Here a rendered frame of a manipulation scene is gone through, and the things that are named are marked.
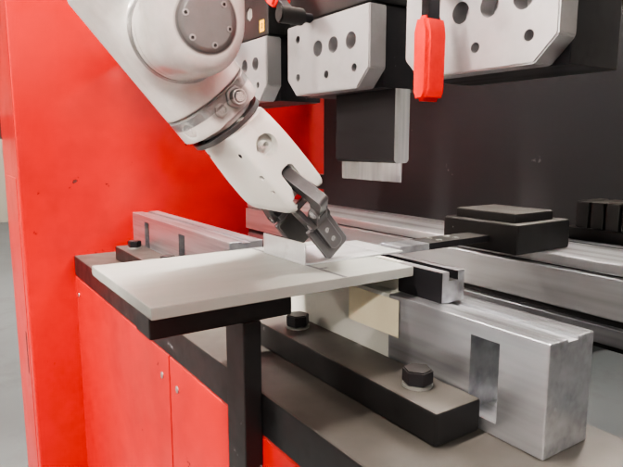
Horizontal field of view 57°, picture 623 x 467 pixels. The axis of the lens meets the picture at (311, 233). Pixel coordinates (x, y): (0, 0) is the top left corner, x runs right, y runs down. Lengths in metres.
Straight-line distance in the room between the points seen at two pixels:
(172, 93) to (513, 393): 0.37
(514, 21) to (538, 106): 0.65
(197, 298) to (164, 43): 0.19
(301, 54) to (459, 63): 0.24
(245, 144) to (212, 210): 0.96
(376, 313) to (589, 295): 0.27
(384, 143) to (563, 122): 0.53
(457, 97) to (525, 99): 0.16
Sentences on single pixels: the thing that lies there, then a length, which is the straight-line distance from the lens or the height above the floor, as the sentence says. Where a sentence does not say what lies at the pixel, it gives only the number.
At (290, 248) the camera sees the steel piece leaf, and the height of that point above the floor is 1.01.
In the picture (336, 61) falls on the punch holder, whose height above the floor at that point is 1.20.
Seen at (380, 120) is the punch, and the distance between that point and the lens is 0.61.
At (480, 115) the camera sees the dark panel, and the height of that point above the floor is 1.18.
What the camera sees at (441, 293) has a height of 0.98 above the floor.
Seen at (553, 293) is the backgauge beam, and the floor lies 0.94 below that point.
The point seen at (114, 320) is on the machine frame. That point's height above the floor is 0.81.
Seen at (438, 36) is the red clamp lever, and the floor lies 1.20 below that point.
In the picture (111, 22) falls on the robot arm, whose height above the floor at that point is 1.21.
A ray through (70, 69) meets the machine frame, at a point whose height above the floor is 1.28.
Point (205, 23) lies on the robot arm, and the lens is 0.43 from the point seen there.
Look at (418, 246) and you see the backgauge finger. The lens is 0.67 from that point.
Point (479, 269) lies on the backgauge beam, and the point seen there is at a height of 0.95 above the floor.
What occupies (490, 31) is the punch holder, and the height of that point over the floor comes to 1.20.
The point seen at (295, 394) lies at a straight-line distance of 0.58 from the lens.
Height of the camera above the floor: 1.12
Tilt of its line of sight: 9 degrees down
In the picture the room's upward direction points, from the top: straight up
